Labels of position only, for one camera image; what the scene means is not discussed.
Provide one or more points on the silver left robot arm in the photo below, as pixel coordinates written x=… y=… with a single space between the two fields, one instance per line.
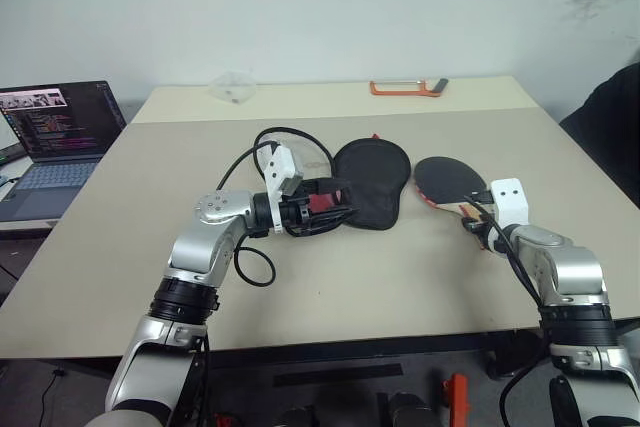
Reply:
x=200 y=252

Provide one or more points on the dark rounded shape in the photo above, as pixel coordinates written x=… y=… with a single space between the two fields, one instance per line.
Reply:
x=410 y=409

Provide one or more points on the black table tennis paddle case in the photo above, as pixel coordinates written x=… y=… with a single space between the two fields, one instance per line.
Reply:
x=372 y=182

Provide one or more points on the clear plastic bag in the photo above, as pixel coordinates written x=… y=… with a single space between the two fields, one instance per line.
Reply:
x=232 y=87

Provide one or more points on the grey open laptop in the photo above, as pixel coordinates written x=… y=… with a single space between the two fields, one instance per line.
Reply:
x=55 y=172

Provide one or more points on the black red table tennis paddle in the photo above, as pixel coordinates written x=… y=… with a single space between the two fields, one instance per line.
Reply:
x=445 y=177

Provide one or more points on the black flat strip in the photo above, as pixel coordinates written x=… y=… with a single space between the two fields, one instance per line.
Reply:
x=340 y=376

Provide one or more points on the orange frame hand saw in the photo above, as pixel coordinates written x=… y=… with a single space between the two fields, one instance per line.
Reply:
x=400 y=93

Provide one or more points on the black chair back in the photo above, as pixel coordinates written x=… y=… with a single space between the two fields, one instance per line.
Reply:
x=610 y=137

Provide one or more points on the orange clamp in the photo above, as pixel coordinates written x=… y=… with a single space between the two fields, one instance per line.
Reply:
x=457 y=397

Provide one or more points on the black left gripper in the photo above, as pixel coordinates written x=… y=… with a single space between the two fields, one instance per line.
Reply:
x=296 y=214

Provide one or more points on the black caster wheel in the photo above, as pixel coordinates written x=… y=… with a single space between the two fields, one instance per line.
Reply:
x=505 y=364

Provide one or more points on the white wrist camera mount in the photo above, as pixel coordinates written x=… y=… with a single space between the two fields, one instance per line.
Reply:
x=282 y=162
x=510 y=207

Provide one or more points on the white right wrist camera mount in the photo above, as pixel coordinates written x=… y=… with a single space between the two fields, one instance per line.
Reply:
x=510 y=207

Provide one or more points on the small red object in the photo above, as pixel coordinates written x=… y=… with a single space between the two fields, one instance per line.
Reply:
x=224 y=420

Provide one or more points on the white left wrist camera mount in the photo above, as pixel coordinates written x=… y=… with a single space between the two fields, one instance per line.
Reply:
x=282 y=162

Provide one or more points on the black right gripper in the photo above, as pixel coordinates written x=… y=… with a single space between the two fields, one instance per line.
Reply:
x=486 y=197

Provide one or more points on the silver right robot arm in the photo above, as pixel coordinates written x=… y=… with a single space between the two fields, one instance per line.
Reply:
x=575 y=267

